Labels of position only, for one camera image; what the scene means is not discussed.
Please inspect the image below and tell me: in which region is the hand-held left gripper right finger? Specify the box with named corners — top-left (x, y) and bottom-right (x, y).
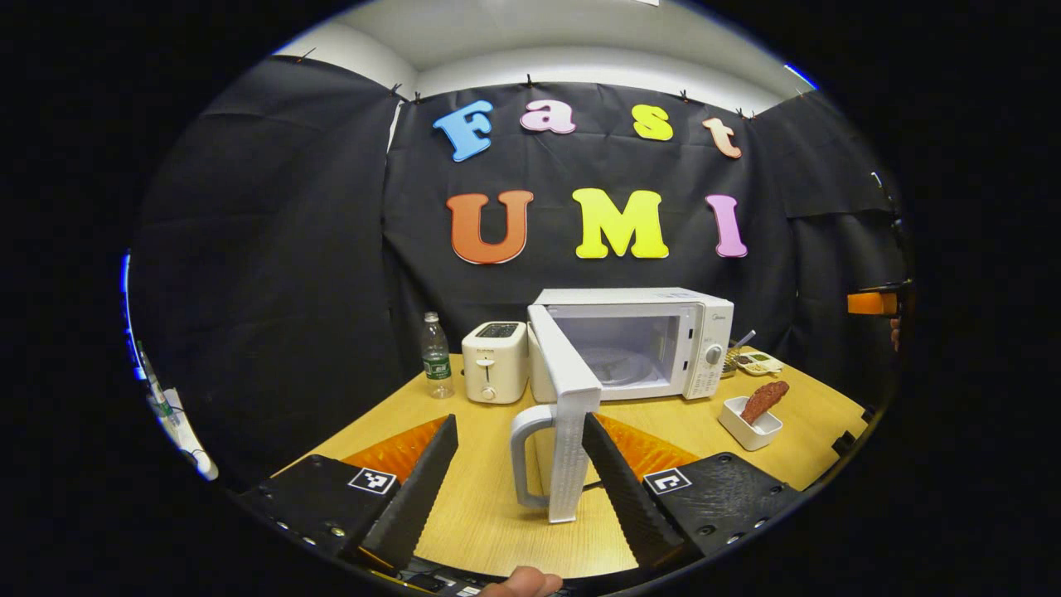
top-left (582, 412), bottom-right (805, 573)

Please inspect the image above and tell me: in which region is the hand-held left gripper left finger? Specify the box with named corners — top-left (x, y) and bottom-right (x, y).
top-left (236, 415), bottom-right (459, 573)

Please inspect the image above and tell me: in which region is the brown sausage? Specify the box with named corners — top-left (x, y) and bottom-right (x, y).
top-left (739, 381), bottom-right (790, 426)

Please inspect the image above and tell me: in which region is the white microwave oven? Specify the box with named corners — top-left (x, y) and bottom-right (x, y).
top-left (510, 287), bottom-right (735, 525)

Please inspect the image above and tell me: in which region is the white rectangular dish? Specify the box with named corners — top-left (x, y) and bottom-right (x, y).
top-left (718, 396), bottom-right (783, 452)

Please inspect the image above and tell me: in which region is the clear plastic water bottle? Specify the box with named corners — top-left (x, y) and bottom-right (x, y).
top-left (419, 312), bottom-right (455, 400)

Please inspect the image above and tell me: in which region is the white toaster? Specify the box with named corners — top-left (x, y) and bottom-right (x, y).
top-left (462, 321), bottom-right (530, 405)

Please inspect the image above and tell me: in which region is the black backdrop cloth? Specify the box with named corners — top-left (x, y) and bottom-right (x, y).
top-left (128, 54), bottom-right (913, 486)

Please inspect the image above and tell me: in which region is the white panel with cables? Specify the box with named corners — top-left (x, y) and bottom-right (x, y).
top-left (137, 344), bottom-right (219, 482)

